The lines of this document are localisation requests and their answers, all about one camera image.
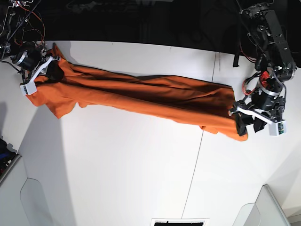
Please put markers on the orange t-shirt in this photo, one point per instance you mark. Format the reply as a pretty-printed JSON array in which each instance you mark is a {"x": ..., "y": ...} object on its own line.
[{"x": 181, "y": 99}]

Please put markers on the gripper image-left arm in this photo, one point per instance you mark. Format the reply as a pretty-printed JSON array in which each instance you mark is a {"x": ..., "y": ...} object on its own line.
[{"x": 32, "y": 59}]

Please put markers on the wrist camera image-left arm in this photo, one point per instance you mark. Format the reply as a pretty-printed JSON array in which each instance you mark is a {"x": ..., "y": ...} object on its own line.
[{"x": 28, "y": 89}]

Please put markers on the clear panel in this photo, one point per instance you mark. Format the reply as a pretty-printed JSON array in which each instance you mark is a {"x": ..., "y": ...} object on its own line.
[
  {"x": 35, "y": 204},
  {"x": 265, "y": 211}
]

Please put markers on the clear panel bottom right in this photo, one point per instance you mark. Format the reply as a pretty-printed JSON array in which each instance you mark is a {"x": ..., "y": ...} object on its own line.
[{"x": 265, "y": 211}]

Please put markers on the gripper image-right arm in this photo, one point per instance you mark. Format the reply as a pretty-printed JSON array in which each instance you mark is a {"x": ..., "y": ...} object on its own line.
[{"x": 265, "y": 104}]

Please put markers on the clear panel bottom left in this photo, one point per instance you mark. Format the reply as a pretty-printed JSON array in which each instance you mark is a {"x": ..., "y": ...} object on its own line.
[{"x": 35, "y": 204}]

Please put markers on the white tray bottom centre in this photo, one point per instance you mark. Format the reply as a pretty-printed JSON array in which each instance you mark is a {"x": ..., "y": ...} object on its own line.
[{"x": 180, "y": 222}]

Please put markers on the wrist camera image-right arm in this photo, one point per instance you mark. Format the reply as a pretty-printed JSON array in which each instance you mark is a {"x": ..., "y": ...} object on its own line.
[{"x": 277, "y": 128}]

